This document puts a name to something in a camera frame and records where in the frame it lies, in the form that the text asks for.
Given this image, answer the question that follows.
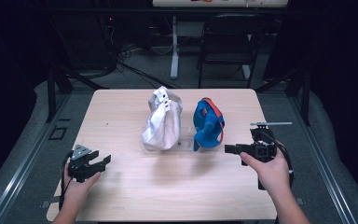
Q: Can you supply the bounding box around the black metal frame stand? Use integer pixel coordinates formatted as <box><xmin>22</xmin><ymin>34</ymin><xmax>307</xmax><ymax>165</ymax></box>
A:
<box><xmin>45</xmin><ymin>65</ymin><xmax>110</xmax><ymax>123</ymax></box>
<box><xmin>255</xmin><ymin>66</ymin><xmax>311</xmax><ymax>127</ymax></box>

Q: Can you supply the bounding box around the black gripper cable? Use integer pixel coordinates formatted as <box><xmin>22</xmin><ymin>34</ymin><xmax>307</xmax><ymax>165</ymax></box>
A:
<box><xmin>59</xmin><ymin>150</ymin><xmax>76</xmax><ymax>211</ymax></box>
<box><xmin>260</xmin><ymin>130</ymin><xmax>295</xmax><ymax>189</ymax></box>

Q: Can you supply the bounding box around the black folding chair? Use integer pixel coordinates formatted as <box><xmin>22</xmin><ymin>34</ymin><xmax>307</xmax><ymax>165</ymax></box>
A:
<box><xmin>197</xmin><ymin>12</ymin><xmax>267</xmax><ymax>90</ymax></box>

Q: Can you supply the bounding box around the person's right hand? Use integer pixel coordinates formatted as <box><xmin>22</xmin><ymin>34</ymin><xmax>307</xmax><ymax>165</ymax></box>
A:
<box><xmin>240</xmin><ymin>148</ymin><xmax>293</xmax><ymax>200</ymax></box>

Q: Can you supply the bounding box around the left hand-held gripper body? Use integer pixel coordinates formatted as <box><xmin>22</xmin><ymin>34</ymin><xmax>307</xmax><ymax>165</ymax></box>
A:
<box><xmin>67</xmin><ymin>144</ymin><xmax>102</xmax><ymax>184</ymax></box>

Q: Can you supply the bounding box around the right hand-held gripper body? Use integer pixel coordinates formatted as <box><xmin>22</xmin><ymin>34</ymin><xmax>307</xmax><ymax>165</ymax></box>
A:
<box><xmin>243</xmin><ymin>121</ymin><xmax>293</xmax><ymax>163</ymax></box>

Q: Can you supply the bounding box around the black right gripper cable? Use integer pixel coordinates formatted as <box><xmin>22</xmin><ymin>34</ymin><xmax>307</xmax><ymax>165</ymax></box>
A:
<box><xmin>260</xmin><ymin>130</ymin><xmax>295</xmax><ymax>189</ymax></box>

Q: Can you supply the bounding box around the black floor cable bundle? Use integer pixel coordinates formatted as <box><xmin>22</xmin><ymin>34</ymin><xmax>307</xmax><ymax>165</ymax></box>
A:
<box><xmin>105</xmin><ymin>43</ymin><xmax>182</xmax><ymax>90</ymax></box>

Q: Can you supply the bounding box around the white desk leg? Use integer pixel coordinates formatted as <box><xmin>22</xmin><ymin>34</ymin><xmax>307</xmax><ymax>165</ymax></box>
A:
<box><xmin>241</xmin><ymin>63</ymin><xmax>252</xmax><ymax>80</ymax></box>
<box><xmin>170</xmin><ymin>16</ymin><xmax>181</xmax><ymax>80</ymax></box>

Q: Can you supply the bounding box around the blue and orange cap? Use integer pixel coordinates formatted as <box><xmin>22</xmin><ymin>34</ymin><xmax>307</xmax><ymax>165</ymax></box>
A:
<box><xmin>192</xmin><ymin>97</ymin><xmax>226</xmax><ymax>152</ymax></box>

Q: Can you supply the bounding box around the white cap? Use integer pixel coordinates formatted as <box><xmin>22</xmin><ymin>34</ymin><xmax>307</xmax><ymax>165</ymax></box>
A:
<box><xmin>141</xmin><ymin>86</ymin><xmax>184</xmax><ymax>152</ymax></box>

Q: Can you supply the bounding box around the aluminium floor rail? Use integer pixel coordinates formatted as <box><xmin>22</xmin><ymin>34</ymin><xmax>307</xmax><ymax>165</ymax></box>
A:
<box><xmin>287</xmin><ymin>96</ymin><xmax>358</xmax><ymax>224</ymax></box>
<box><xmin>0</xmin><ymin>92</ymin><xmax>73</xmax><ymax>224</ymax></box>

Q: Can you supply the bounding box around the person's left hand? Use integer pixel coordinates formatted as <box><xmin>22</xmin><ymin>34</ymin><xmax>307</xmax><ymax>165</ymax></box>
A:
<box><xmin>61</xmin><ymin>170</ymin><xmax>103</xmax><ymax>215</ymax></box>

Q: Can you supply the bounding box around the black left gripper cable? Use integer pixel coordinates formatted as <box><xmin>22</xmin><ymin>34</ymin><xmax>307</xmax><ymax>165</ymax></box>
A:
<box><xmin>59</xmin><ymin>150</ymin><xmax>76</xmax><ymax>211</ymax></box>

